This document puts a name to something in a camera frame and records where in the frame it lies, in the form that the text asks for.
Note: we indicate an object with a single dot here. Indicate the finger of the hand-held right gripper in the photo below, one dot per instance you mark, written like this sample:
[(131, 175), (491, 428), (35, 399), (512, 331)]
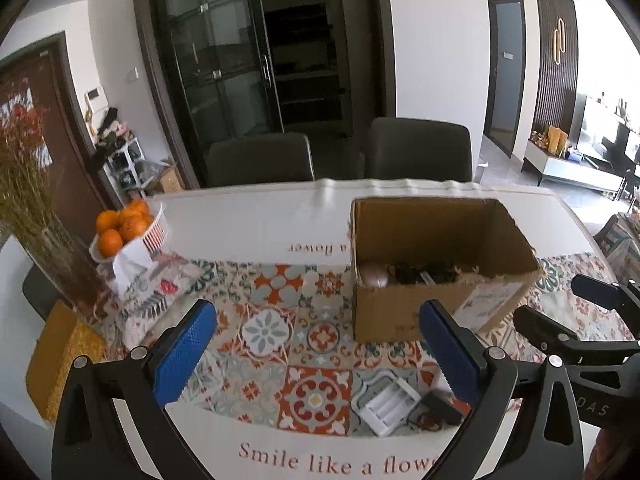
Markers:
[(550, 332), (597, 290)]

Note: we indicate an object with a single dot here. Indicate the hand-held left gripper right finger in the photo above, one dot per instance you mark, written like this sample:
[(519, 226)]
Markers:
[(450, 355)]

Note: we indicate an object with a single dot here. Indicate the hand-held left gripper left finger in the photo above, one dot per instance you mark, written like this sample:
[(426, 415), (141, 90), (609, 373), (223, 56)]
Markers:
[(184, 357)]

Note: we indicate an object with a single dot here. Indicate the brown cardboard box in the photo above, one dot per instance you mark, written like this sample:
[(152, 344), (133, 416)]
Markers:
[(390, 310)]

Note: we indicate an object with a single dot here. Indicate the white battery charger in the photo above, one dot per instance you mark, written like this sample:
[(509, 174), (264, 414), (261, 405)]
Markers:
[(387, 405)]

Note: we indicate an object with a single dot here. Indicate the silver round case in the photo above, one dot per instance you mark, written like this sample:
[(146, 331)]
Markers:
[(375, 275)]

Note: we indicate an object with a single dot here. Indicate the person's right forearm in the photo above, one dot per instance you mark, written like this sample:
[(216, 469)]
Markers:
[(617, 455)]

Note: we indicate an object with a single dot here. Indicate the chair with patterned cloth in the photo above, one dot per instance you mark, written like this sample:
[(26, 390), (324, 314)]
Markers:
[(620, 240)]

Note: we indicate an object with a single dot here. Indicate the patterned fabric tissue pouch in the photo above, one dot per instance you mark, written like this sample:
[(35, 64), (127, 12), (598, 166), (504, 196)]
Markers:
[(155, 290)]

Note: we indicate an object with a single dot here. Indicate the colourful tile-patterned table runner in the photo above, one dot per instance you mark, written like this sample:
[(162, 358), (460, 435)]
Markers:
[(280, 340)]

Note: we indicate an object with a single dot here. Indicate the white fruit basket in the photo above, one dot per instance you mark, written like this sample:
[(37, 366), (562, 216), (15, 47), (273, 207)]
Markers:
[(150, 240)]

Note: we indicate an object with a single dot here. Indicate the yellow woven box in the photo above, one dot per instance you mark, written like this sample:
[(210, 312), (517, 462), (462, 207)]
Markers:
[(60, 360)]

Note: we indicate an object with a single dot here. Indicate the white television cabinet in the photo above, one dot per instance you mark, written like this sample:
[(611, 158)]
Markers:
[(570, 167)]

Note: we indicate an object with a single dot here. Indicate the orange fruit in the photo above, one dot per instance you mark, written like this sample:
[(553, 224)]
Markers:
[(137, 208), (107, 221), (109, 243), (133, 229)]

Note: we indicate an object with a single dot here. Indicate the glass vase with dried flowers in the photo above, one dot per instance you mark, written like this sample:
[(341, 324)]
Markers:
[(45, 220)]

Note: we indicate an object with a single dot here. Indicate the white shoe rack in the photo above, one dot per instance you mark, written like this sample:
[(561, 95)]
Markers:
[(122, 167)]

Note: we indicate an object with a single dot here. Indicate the brown entrance door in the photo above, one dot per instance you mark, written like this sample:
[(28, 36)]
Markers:
[(75, 160)]

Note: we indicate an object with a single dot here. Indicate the dark framed interior door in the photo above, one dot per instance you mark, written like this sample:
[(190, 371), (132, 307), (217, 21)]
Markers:
[(505, 75)]

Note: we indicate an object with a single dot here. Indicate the red and white door poster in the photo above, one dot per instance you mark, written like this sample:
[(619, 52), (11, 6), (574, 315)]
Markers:
[(22, 110)]

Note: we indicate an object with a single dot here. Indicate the dark glass sliding door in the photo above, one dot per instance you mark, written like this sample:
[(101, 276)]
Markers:
[(260, 60)]

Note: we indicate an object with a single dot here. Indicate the dark slatted wall panel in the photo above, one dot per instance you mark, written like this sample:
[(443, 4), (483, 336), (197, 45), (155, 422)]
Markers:
[(557, 55)]

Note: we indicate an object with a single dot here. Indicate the white wall switch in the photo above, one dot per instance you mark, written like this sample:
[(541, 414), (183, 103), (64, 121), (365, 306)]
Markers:
[(131, 74)]

